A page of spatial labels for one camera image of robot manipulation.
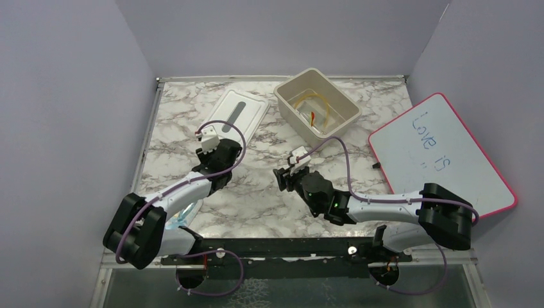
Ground white bin lid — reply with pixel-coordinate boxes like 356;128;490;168
203;89;270;144

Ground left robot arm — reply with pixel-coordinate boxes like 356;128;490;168
103;139;246;270

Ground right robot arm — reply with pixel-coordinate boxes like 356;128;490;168
273;167;476;261

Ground blue goggles in bag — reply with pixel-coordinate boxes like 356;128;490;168
165;200;203;230

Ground beige plastic bin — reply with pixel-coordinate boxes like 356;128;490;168
274;68;362;148

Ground pink framed whiteboard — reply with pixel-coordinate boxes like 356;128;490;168
368;92;518;218

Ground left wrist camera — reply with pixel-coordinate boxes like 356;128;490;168
195;126;219;154

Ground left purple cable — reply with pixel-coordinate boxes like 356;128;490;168
115;120;248;298

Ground purple cable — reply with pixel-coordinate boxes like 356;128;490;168
295;136;480;295
115;120;248;298

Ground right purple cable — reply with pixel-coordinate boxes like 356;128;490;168
295;136;480;295

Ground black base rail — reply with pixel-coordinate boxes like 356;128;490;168
160;237;412;280

